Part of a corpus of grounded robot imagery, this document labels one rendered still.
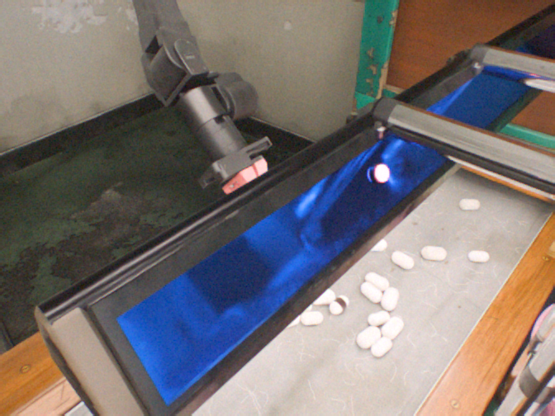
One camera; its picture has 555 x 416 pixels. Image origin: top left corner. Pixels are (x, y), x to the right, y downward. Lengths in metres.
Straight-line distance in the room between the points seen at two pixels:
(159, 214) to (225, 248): 1.81
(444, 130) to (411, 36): 0.67
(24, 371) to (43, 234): 1.50
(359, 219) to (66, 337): 0.17
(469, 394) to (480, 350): 0.07
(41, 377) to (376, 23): 0.82
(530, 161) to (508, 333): 0.41
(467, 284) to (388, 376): 0.21
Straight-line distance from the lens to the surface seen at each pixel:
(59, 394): 0.60
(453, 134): 0.27
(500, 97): 0.46
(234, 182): 0.60
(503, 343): 0.64
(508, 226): 0.86
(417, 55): 0.93
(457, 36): 0.89
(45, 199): 2.31
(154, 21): 0.66
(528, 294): 0.71
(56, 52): 2.55
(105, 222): 2.05
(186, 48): 0.63
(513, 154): 0.27
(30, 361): 0.64
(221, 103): 0.65
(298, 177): 0.24
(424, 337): 0.64
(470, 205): 0.86
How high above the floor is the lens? 1.24
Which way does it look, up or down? 39 degrees down
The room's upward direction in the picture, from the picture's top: straight up
